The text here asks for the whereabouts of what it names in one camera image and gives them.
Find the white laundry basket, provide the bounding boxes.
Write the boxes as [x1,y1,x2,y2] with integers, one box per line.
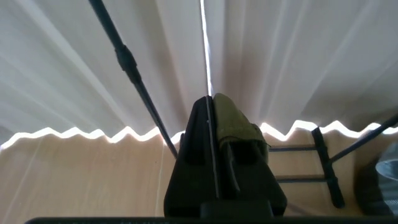
[354,141,398,216]

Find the beige curtain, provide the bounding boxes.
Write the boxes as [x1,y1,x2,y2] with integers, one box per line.
[0,0,398,147]

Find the black clothes rack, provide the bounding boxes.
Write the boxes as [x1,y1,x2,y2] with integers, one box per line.
[88,0,398,209]

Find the green long-sleeved shirt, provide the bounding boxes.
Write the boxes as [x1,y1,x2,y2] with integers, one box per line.
[213,92,270,163]

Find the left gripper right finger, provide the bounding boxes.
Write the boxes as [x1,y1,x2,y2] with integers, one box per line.
[216,142,287,217]

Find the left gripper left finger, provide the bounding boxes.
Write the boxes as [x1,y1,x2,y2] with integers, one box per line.
[164,95,216,217]

